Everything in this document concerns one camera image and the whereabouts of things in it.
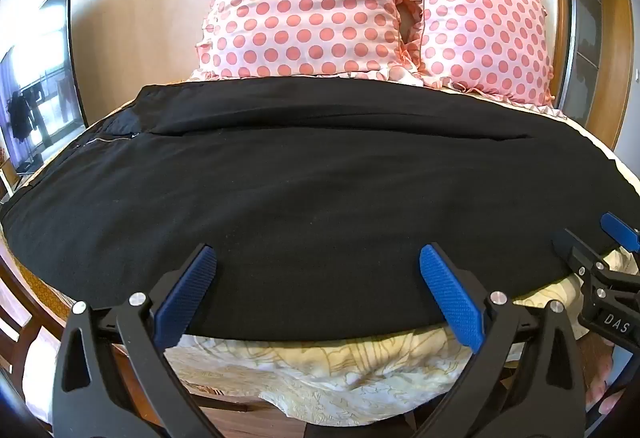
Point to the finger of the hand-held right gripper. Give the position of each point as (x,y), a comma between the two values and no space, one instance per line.
(580,250)
(619,227)

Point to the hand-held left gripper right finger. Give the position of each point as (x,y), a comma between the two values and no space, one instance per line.
(452,299)

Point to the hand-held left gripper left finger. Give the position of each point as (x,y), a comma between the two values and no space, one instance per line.
(186,294)

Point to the black pants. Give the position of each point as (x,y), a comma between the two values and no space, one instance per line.
(320,218)

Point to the person's right hand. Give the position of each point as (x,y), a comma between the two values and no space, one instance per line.
(607,400)

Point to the flat screen television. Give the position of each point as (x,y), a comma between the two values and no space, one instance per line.
(40,108)

